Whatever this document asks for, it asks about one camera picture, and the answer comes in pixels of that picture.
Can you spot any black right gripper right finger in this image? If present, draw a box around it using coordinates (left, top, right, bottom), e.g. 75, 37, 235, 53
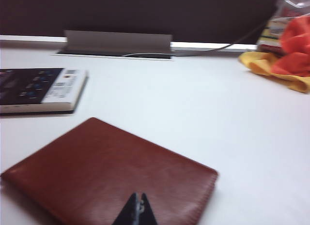
138, 192, 158, 225

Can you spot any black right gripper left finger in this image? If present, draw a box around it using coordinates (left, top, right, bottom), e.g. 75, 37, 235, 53
113, 192, 139, 225

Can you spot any red leather-bound book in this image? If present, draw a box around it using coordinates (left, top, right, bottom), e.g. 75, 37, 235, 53
0, 117, 218, 225

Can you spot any black hardcover book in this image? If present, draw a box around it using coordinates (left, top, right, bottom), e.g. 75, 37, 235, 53
0, 67, 89, 115

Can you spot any yellow cloth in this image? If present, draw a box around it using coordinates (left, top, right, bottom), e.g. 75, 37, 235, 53
238, 51, 310, 94

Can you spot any grey desk partition panel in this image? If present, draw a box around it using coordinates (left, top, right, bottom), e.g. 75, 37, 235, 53
0, 0, 288, 45

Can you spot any clear plastic snack bag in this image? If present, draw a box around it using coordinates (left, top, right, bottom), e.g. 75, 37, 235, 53
256, 0, 310, 57

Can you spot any orange cloth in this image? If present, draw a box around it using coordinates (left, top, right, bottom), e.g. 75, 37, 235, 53
270, 15, 310, 78

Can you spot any grey metal cable tray flap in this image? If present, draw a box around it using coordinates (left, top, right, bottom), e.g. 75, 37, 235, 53
63, 30, 173, 54

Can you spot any grey power cable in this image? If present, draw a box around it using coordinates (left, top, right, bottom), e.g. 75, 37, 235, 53
213, 20, 271, 51

